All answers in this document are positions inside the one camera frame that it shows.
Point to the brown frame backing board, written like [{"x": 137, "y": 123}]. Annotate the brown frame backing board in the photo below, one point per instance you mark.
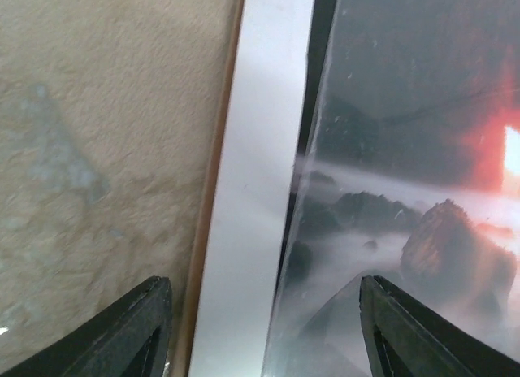
[{"x": 181, "y": 357}]

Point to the sunset landscape photo print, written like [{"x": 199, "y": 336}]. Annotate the sunset landscape photo print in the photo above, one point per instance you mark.
[{"x": 406, "y": 170}]

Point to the white paper mat board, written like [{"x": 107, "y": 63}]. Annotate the white paper mat board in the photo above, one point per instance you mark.
[{"x": 252, "y": 189}]

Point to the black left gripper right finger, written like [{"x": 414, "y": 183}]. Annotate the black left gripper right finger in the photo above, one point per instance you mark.
[{"x": 403, "y": 337}]

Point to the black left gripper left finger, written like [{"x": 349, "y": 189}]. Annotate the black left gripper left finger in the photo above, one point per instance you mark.
[{"x": 130, "y": 337}]

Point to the clear glazing sheet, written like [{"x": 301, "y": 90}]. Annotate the clear glazing sheet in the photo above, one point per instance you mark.
[{"x": 308, "y": 149}]

